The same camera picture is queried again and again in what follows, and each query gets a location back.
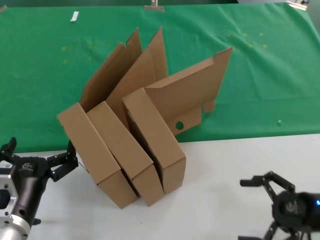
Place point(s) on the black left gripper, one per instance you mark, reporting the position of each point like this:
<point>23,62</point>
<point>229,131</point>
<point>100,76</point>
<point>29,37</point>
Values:
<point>32,180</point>

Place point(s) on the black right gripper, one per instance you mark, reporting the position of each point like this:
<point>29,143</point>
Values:
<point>297,210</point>

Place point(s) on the brown cardboard mailer box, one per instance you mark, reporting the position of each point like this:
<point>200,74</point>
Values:
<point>155,135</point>
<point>120,140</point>
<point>87,140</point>

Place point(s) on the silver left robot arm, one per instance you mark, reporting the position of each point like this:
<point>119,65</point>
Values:
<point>12,230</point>

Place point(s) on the green table cloth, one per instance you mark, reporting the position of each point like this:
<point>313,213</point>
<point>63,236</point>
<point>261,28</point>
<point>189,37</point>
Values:
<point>250,87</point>

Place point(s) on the small white tag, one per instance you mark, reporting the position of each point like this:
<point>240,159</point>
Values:
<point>74,17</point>

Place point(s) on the metal table clamp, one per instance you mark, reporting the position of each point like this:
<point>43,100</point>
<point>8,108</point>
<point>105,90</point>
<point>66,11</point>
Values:
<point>297,5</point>
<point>153,8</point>

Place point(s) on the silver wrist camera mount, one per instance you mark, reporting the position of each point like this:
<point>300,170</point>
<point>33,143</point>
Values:
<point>7,200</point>

